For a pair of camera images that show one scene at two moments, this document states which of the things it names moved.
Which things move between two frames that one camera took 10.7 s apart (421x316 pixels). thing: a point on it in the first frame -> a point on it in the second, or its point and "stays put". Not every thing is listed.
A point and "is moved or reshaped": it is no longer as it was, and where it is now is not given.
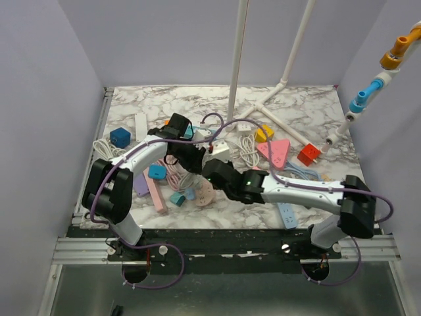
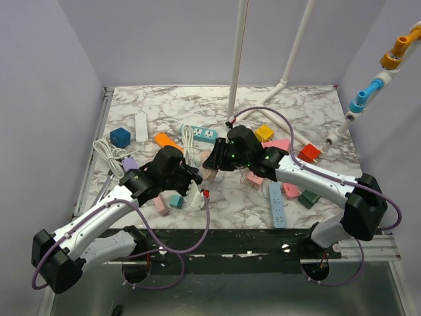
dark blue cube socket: [120, 137] stays put
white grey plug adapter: [200, 134] -> [195, 199]
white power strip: [141, 126] stays put
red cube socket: [308, 154] stays put
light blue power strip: [287, 214] is moved or reshaped
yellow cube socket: [260, 136] stays put
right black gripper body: [229, 164] -> [225, 158]
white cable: [107, 151] stays put
